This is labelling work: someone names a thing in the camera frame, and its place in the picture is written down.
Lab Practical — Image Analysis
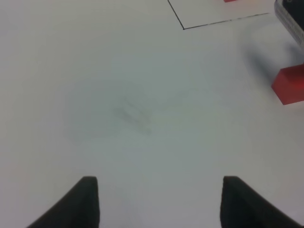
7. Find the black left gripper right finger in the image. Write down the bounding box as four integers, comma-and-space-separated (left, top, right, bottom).
219, 176, 303, 228

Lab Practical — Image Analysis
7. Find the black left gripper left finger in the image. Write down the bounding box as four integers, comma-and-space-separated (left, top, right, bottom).
29, 176, 100, 228

